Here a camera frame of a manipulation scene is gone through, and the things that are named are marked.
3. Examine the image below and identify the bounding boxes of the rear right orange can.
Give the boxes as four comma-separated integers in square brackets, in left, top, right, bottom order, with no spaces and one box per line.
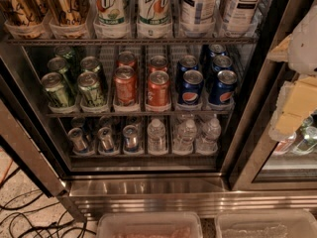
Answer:
[149,56,168,72]

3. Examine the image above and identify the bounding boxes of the pepsi can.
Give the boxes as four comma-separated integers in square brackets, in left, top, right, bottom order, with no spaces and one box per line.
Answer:
[177,69,204,105]
[212,56,233,72]
[176,55,198,79]
[208,44,227,58]
[208,69,238,105]

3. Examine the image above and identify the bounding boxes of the middle wire fridge shelf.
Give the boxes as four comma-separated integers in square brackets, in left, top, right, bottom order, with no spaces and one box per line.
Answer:
[46,110,232,118]

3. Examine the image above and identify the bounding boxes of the front left green can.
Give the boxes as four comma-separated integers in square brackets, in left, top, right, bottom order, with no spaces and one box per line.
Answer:
[41,72,75,108]

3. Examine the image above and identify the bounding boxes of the orange can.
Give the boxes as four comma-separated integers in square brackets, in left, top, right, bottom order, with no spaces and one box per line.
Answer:
[114,65,137,106]
[149,56,168,72]
[117,51,138,70]
[148,70,169,106]

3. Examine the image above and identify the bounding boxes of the wire fridge shelf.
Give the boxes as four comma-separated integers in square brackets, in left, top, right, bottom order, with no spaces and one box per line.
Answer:
[6,37,258,46]
[46,110,232,118]

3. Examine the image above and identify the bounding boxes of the right tea bottle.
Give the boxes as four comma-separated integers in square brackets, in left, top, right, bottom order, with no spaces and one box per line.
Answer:
[219,0,260,26]

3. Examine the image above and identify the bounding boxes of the front right green can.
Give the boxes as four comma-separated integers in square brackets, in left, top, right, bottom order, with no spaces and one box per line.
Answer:
[77,71,105,107]

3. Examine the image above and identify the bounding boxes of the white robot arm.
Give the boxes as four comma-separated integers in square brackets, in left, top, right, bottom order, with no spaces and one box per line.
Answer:
[267,5,317,141]

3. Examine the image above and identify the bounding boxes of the clear water bottle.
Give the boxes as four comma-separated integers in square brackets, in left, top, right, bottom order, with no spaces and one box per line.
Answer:
[196,118,221,155]
[147,118,166,155]
[173,119,197,156]

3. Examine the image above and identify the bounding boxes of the redbull can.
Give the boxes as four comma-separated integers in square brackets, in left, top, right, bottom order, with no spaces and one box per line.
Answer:
[127,116,142,126]
[97,127,115,153]
[123,125,139,152]
[98,116,113,127]
[68,128,89,153]
[71,117,85,130]

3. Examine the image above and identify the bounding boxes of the gold lacroix can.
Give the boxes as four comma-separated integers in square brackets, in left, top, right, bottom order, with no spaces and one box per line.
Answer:
[47,0,90,27]
[0,0,49,27]

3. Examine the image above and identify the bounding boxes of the right 7up bottle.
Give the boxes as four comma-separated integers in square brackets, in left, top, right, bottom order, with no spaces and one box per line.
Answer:
[138,0,169,26]

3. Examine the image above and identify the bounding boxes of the upper wire fridge shelf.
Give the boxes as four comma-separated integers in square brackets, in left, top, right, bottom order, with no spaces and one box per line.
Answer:
[6,37,258,46]

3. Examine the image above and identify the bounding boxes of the left gold lacroix can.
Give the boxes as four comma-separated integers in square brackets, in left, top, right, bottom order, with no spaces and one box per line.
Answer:
[0,0,49,27]

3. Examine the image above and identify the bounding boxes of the steel fridge door frame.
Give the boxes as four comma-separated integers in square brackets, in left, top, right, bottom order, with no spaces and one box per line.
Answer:
[222,0,313,190]

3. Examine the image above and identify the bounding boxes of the left clear water bottle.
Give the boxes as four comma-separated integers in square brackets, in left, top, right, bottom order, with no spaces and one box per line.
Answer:
[147,118,166,155]

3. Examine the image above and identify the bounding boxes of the right gold lacroix can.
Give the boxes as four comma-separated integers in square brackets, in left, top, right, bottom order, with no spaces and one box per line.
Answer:
[47,0,90,27]

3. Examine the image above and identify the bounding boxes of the rear left orange can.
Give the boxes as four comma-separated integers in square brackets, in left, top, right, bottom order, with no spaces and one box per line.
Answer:
[117,51,138,70]

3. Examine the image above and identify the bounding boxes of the left tea bottle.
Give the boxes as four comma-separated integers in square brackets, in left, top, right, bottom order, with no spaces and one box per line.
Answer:
[181,0,216,25]

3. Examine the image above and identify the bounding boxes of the tea bottle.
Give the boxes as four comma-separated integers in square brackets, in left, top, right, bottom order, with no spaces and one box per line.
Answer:
[219,0,260,26]
[181,0,216,25]

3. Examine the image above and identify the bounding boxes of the middle clear water bottle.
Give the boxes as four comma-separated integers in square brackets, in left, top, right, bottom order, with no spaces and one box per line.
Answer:
[173,119,197,156]

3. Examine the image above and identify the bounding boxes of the rear green can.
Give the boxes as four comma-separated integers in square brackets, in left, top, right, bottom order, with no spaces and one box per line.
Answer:
[54,46,76,63]

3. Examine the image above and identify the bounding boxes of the middle right green can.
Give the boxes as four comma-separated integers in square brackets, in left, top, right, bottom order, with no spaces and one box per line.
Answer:
[80,56,107,83]

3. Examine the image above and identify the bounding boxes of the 7up bottle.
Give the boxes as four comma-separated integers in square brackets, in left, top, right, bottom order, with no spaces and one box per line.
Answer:
[95,0,127,26]
[138,0,169,26]

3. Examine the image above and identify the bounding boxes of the black floor cables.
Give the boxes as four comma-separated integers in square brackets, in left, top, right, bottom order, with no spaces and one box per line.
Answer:
[0,166,97,238]

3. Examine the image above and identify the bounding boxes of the green can behind glass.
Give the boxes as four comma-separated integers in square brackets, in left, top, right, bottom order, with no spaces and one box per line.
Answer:
[292,116,317,155]

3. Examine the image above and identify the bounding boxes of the clear plastic bin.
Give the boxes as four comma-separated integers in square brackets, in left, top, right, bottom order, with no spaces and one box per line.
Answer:
[215,209,317,238]
[96,212,203,238]

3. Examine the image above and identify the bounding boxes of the left 7up bottle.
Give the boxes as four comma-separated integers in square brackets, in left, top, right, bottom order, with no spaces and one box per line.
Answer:
[95,0,127,26]

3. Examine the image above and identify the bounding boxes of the rear right pepsi can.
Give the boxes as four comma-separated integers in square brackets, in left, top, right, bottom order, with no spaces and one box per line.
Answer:
[208,44,227,58]

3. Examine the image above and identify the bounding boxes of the front right orange can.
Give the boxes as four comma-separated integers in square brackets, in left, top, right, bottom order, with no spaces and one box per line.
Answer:
[148,70,169,106]

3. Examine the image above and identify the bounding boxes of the rear left pepsi can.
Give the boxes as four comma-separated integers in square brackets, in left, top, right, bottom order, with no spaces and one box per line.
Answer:
[176,55,198,79]

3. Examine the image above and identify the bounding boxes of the middle left green can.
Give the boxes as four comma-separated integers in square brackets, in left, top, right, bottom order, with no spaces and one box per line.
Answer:
[48,57,74,85]

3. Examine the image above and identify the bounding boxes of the middle right pepsi can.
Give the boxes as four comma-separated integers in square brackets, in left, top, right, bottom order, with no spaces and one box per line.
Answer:
[212,56,233,72]

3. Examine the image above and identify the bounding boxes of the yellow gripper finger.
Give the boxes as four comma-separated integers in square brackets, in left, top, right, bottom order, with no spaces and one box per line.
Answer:
[268,75,317,141]

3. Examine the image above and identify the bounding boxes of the front left orange can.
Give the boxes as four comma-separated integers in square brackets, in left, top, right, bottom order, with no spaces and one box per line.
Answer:
[114,65,137,106]

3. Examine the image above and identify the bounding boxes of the orange floor cable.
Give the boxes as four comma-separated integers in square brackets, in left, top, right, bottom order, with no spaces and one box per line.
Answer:
[0,148,15,187]

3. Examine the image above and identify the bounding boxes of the red can behind glass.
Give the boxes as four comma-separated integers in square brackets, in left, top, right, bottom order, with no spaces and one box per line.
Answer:
[272,133,296,156]

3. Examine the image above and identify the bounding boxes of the right clear plastic bin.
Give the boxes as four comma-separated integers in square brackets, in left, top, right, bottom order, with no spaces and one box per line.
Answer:
[215,209,317,238]

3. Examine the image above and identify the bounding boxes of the front left pepsi can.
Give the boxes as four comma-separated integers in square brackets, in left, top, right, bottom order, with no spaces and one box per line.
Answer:
[177,69,204,105]

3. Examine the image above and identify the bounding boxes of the open left fridge door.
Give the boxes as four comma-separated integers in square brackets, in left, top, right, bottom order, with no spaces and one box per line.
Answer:
[0,77,87,222]

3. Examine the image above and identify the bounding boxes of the left clear plastic bin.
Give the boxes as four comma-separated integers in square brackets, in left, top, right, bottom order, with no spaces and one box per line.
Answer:
[96,212,203,238]

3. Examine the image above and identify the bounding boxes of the right clear water bottle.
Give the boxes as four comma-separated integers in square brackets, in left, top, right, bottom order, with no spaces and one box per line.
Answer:
[196,118,221,155]

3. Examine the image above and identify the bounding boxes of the front right pepsi can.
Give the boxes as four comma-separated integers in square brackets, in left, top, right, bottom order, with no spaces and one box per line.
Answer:
[208,69,238,105]

